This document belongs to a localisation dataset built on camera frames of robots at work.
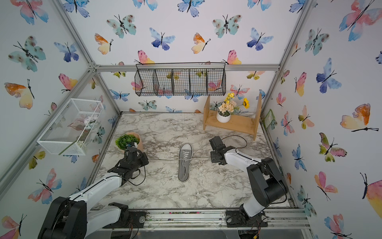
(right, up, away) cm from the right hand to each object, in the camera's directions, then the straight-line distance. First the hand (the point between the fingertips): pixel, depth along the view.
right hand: (219, 154), depth 93 cm
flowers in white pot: (+5, +28, -2) cm, 29 cm away
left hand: (-43, +1, -3) cm, 43 cm away
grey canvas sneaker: (-21, -2, -2) cm, 21 cm away
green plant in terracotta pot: (-57, +9, -4) cm, 58 cm away
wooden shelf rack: (+22, +18, +11) cm, 31 cm away
